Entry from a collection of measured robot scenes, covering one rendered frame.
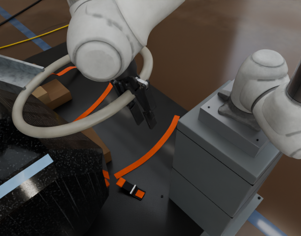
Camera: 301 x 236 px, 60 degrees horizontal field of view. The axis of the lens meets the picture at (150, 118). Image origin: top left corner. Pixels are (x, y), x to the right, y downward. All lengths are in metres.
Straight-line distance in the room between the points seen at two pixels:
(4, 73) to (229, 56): 2.33
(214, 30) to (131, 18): 3.00
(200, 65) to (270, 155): 1.81
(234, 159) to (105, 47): 0.80
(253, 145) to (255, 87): 0.24
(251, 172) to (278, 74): 0.37
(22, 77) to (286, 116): 0.93
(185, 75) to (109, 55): 2.27
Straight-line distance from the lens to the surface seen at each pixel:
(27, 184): 1.13
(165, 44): 3.07
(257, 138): 1.08
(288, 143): 0.87
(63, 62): 1.10
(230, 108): 1.11
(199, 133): 1.13
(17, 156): 1.16
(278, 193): 2.05
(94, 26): 0.42
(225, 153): 1.09
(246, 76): 0.97
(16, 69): 1.17
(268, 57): 0.98
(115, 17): 0.44
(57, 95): 2.40
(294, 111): 0.83
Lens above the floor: 1.67
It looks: 49 degrees down
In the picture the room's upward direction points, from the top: straight up
